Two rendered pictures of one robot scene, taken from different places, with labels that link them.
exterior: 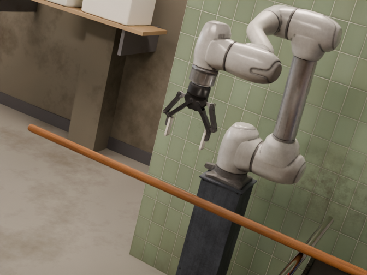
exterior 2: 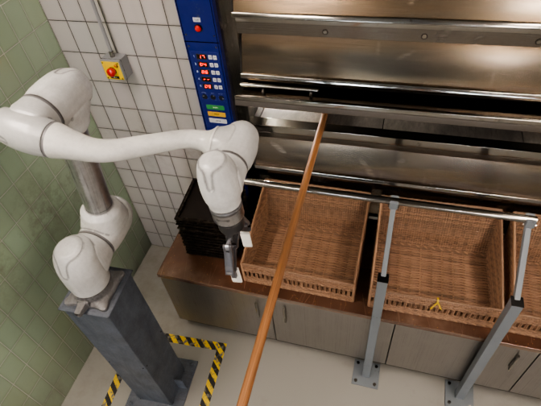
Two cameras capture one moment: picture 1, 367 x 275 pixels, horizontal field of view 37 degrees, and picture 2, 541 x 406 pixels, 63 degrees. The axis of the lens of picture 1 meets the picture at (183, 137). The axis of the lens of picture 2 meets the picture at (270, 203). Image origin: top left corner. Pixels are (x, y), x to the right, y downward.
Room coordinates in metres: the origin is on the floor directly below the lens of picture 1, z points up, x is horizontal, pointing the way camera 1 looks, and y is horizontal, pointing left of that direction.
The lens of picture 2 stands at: (1.73, 0.81, 2.45)
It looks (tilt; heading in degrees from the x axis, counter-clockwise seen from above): 47 degrees down; 266
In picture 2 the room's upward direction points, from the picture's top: 7 degrees counter-clockwise
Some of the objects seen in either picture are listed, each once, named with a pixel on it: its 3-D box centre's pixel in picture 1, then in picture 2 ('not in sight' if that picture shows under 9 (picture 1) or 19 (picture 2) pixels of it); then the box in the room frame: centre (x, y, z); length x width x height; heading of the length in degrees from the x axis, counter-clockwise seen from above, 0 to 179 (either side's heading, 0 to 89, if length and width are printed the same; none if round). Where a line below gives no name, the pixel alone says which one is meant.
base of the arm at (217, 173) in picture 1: (226, 171); (90, 289); (2.39, -0.24, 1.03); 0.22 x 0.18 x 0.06; 68
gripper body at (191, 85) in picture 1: (196, 96); (232, 227); (1.79, -0.01, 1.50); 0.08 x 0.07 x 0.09; 69
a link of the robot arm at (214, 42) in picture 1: (215, 45); (220, 176); (1.79, -0.03, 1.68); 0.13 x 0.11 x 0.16; 65
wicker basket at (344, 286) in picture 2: not in sight; (307, 236); (1.47, -0.54, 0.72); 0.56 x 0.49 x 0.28; 155
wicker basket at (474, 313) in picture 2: not in sight; (434, 258); (0.93, -0.28, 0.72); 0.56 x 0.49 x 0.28; 156
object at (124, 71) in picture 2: not in sight; (116, 66); (2.21, -1.13, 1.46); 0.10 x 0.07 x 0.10; 155
